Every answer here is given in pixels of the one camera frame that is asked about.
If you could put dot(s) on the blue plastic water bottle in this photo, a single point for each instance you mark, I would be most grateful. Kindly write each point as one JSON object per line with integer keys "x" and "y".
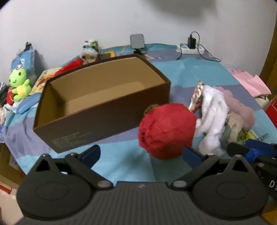
{"x": 27, "y": 58}

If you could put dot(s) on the green frog plush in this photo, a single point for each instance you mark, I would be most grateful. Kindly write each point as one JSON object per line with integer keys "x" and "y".
{"x": 18, "y": 75}

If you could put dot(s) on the red knitted hat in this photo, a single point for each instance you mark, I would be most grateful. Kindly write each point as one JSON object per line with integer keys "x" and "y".
{"x": 166, "y": 129}

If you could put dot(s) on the small mirror on stand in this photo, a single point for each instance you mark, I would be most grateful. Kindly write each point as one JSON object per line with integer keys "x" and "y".
{"x": 137, "y": 41}

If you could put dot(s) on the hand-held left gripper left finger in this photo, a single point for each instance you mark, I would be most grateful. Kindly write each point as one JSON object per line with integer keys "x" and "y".
{"x": 92, "y": 154}

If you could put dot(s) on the white fluffy cloth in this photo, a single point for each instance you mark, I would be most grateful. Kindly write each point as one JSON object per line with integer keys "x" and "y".
{"x": 214, "y": 112}

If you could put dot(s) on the brown cardboard box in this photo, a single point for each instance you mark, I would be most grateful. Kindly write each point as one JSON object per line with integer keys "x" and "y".
{"x": 97, "y": 127}

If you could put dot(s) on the pink fluffy cloth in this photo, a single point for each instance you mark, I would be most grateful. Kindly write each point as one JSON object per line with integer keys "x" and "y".
{"x": 240, "y": 108}

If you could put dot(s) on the yellow bordered book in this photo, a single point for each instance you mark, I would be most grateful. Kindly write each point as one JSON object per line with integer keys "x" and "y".
{"x": 111, "y": 53}

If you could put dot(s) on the floral patterned cloth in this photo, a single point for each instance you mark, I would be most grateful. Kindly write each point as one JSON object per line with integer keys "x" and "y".
{"x": 195, "y": 95}

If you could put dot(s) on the colourful picture book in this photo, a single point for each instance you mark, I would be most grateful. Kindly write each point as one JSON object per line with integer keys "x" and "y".
{"x": 43, "y": 80}

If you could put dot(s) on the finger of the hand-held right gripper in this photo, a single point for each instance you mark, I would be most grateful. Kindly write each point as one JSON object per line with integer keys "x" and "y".
{"x": 254, "y": 156}
{"x": 238, "y": 148}

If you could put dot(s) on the wooden door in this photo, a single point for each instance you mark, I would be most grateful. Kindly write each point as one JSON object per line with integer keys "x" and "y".
{"x": 271, "y": 71}

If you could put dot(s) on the red packet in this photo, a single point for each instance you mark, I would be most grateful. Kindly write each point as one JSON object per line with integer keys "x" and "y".
{"x": 71, "y": 65}

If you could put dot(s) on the striped blue bed sheet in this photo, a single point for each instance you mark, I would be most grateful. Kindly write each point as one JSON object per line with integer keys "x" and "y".
{"x": 194, "y": 69}

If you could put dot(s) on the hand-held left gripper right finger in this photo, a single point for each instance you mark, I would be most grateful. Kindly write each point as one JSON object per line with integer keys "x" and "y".
{"x": 191, "y": 156}

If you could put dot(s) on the red box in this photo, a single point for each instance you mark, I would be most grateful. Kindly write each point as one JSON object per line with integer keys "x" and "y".
{"x": 273, "y": 112}

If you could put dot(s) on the white bag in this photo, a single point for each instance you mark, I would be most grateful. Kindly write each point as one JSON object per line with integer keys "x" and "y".
{"x": 262, "y": 101}

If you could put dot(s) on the black charger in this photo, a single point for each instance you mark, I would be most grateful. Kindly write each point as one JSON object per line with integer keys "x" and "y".
{"x": 191, "y": 42}

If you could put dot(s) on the plain cardboard carton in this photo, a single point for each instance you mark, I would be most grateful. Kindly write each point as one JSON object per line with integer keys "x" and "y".
{"x": 8, "y": 164}

